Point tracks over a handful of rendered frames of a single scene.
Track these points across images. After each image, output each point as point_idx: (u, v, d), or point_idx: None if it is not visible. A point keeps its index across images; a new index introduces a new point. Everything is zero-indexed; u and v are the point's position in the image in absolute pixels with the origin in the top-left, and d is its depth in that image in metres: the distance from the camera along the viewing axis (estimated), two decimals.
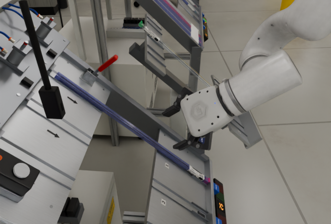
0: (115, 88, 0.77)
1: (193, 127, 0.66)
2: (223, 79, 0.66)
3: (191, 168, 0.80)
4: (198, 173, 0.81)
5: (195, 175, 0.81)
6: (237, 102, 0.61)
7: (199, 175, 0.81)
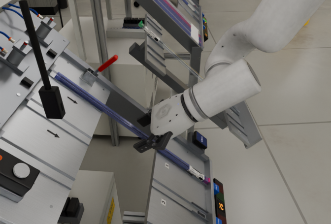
0: (115, 88, 0.77)
1: (154, 124, 0.68)
2: None
3: (191, 168, 0.80)
4: (198, 173, 0.81)
5: (195, 175, 0.81)
6: (194, 100, 0.63)
7: (199, 175, 0.81)
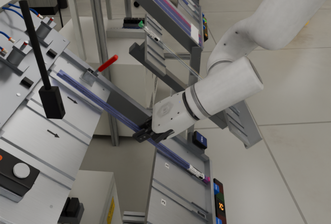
0: (115, 88, 0.77)
1: (155, 122, 0.67)
2: None
3: (192, 167, 0.80)
4: (198, 172, 0.81)
5: (195, 174, 0.81)
6: (196, 97, 0.63)
7: (199, 174, 0.81)
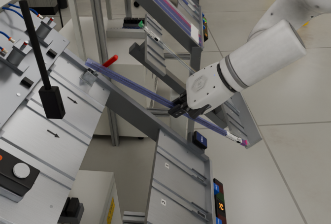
0: (115, 88, 0.77)
1: (191, 98, 0.65)
2: None
3: (229, 133, 0.80)
4: (236, 137, 0.81)
5: (233, 139, 0.81)
6: (232, 70, 0.59)
7: (237, 139, 0.81)
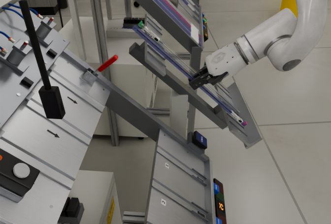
0: (115, 88, 0.77)
1: (212, 68, 0.81)
2: None
3: (233, 112, 0.95)
4: (238, 116, 0.96)
5: (236, 117, 0.96)
6: (248, 43, 0.77)
7: (239, 118, 0.96)
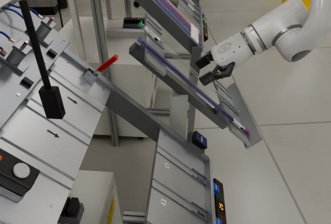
0: (115, 88, 0.77)
1: (218, 58, 0.79)
2: None
3: (235, 119, 0.97)
4: (240, 124, 0.98)
5: (238, 125, 0.98)
6: (255, 32, 0.75)
7: (241, 126, 0.98)
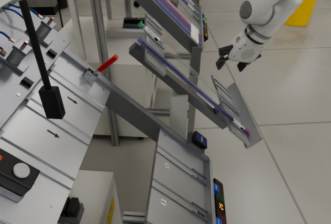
0: (115, 88, 0.77)
1: (249, 60, 0.96)
2: (248, 31, 0.85)
3: (235, 119, 0.97)
4: (240, 124, 0.98)
5: (238, 125, 0.98)
6: (272, 36, 0.86)
7: (241, 126, 0.98)
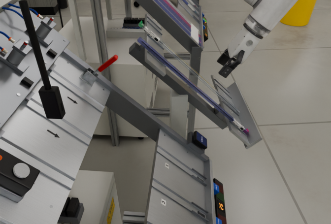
0: (115, 88, 0.77)
1: None
2: (263, 33, 0.85)
3: (235, 119, 0.97)
4: (240, 124, 0.98)
5: (238, 125, 0.98)
6: None
7: (241, 126, 0.98)
